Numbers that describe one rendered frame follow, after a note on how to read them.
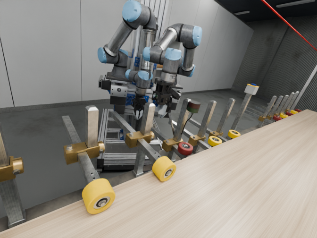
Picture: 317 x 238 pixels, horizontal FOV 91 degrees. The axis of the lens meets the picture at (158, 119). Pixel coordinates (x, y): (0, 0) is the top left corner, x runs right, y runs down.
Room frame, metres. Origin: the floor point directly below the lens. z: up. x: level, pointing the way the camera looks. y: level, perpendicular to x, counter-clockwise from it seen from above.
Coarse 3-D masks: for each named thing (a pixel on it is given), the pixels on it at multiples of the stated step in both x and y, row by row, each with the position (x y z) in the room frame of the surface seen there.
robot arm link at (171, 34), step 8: (176, 24) 1.24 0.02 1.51; (168, 32) 1.15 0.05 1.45; (176, 32) 1.20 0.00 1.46; (160, 40) 1.03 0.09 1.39; (168, 40) 1.08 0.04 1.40; (176, 40) 1.25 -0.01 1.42; (144, 48) 0.93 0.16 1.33; (152, 48) 0.93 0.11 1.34; (160, 48) 0.96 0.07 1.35; (144, 56) 0.91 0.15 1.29; (152, 56) 0.90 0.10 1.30; (160, 56) 0.89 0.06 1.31; (160, 64) 0.91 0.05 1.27
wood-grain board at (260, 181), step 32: (288, 128) 1.41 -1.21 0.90; (192, 160) 0.62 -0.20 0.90; (224, 160) 0.68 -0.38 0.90; (256, 160) 0.74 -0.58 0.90; (288, 160) 0.82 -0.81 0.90; (128, 192) 0.37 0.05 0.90; (160, 192) 0.40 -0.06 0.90; (192, 192) 0.43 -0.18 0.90; (224, 192) 0.46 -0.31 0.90; (256, 192) 0.50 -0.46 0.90; (288, 192) 0.54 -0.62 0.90; (32, 224) 0.22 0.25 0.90; (64, 224) 0.24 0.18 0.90; (96, 224) 0.25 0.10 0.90; (128, 224) 0.27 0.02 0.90; (160, 224) 0.29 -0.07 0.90; (192, 224) 0.31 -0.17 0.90; (224, 224) 0.33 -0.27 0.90; (256, 224) 0.36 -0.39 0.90; (288, 224) 0.38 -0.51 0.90
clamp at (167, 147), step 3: (171, 138) 0.83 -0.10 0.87; (165, 141) 0.78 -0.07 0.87; (171, 141) 0.80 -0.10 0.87; (174, 141) 0.80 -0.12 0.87; (180, 141) 0.82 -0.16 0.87; (183, 141) 0.84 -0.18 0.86; (162, 144) 0.78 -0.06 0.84; (165, 144) 0.76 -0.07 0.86; (168, 144) 0.75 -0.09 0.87; (171, 144) 0.76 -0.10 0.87; (174, 144) 0.78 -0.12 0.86; (177, 144) 0.80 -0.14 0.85; (162, 147) 0.78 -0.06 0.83; (165, 147) 0.76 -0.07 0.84; (168, 147) 0.75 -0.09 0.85; (171, 147) 0.77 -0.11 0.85; (165, 150) 0.76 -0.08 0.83; (168, 150) 0.76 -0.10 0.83; (171, 150) 0.77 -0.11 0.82
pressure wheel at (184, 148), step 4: (180, 144) 0.72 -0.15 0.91; (184, 144) 0.74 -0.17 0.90; (188, 144) 0.74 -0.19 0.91; (180, 148) 0.70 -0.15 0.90; (184, 148) 0.70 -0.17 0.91; (188, 148) 0.71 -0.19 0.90; (192, 148) 0.71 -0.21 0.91; (180, 152) 0.69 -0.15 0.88; (184, 152) 0.68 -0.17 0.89; (188, 152) 0.68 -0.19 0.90
